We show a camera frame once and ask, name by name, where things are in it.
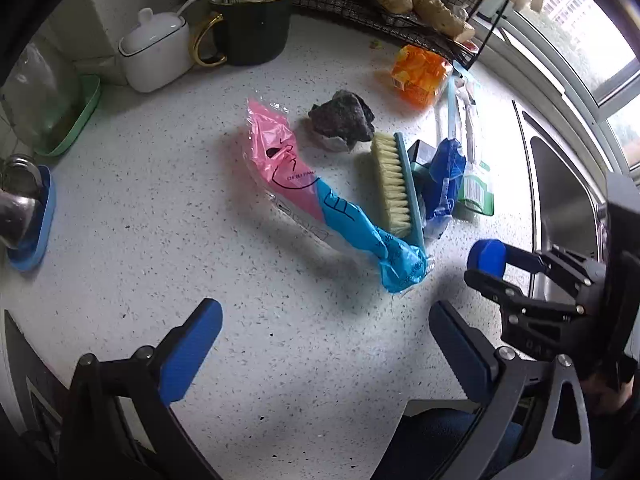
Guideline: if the black gas stove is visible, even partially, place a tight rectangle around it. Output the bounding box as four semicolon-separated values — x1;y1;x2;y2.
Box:
0;310;76;441

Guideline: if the pink and blue plastic bag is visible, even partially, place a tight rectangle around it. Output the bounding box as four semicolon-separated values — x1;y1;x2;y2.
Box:
241;97;433;297

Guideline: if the grey rag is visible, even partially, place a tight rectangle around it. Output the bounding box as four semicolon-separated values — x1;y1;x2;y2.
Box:
307;89;376;153

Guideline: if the window frame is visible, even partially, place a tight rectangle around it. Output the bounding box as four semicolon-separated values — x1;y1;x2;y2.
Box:
475;0;640;183

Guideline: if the toothbrush package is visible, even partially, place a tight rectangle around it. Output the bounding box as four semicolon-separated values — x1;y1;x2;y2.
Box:
435;72;496;217

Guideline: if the steel sink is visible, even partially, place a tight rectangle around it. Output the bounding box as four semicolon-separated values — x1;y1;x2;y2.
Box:
512;99;613;306

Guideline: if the blue and white packet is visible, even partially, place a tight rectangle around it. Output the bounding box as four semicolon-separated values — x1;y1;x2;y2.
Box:
420;137;468;241

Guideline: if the blue lid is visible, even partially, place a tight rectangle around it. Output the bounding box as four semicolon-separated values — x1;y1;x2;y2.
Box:
467;239;508;278

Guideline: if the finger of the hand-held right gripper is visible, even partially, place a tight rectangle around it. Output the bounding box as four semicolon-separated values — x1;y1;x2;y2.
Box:
505;246;603;293
464;269;601;361

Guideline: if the glass carafe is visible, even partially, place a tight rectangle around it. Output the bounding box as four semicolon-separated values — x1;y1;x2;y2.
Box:
0;42;83;148

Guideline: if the orange packet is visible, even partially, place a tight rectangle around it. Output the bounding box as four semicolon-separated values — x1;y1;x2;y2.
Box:
390;44;453;108

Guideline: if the white sugar jar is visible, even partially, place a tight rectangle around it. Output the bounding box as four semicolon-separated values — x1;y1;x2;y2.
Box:
117;0;208;93

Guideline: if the black and green charger plug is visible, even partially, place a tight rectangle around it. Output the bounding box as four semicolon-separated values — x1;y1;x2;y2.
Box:
406;140;441;171

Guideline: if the scrub brush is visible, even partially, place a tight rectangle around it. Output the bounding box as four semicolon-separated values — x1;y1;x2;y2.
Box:
370;131;428;256

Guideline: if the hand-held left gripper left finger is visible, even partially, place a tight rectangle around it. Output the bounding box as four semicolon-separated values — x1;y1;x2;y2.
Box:
60;298;223;480

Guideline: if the green tray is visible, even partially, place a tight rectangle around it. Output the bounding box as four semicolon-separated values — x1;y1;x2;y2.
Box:
32;74;102;158

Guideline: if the person's leg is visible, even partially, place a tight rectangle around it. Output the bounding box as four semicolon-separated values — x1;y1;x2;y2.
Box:
387;407;523;480

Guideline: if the black wire rack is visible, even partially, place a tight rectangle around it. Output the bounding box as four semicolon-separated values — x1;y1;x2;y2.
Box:
292;0;516;71

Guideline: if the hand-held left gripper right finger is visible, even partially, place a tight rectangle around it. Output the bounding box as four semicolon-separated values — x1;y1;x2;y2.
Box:
429;300;595;480

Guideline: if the black utensil mug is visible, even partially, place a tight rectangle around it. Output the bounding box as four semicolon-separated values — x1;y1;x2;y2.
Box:
192;0;293;68

